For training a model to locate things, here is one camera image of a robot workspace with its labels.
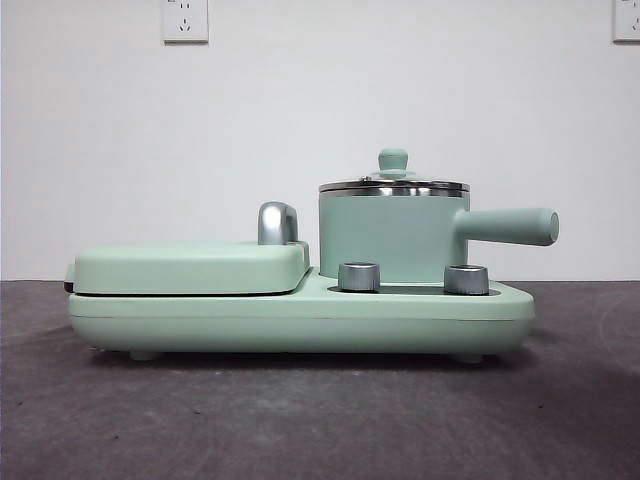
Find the glass pot lid green knob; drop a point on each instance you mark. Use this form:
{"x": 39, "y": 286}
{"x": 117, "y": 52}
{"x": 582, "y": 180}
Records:
{"x": 393, "y": 159}

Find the silver control knob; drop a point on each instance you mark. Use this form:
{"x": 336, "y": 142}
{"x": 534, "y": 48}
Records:
{"x": 359, "y": 276}
{"x": 466, "y": 280}

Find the green breakfast machine base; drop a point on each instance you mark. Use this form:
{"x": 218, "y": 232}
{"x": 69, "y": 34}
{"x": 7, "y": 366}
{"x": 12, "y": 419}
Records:
{"x": 300, "y": 325}

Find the white wall socket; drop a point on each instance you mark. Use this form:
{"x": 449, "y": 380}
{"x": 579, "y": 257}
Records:
{"x": 185, "y": 20}
{"x": 627, "y": 20}

